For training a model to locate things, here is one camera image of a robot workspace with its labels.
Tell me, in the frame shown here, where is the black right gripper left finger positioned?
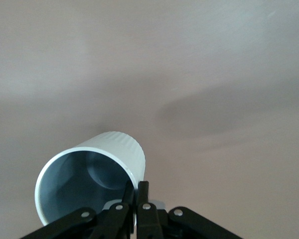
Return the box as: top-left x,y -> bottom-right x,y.
19,180 -> 136,239

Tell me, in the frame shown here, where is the grey-white ribbed mug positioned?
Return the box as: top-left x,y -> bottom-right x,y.
34,131 -> 165,228

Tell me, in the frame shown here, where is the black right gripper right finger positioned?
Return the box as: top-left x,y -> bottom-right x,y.
136,181 -> 243,239

